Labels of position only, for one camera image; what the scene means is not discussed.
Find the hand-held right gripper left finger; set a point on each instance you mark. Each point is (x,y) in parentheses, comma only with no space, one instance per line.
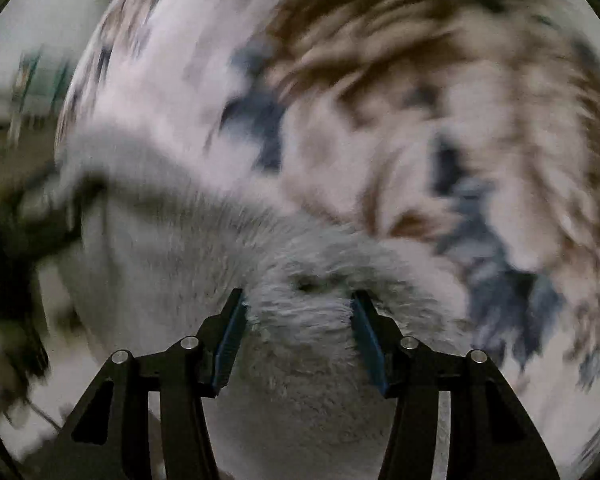
(231,341)

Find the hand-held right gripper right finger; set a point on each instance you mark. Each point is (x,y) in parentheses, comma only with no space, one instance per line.
(367,341)

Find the floral printed blanket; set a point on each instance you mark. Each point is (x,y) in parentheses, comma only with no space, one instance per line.
(380,110)

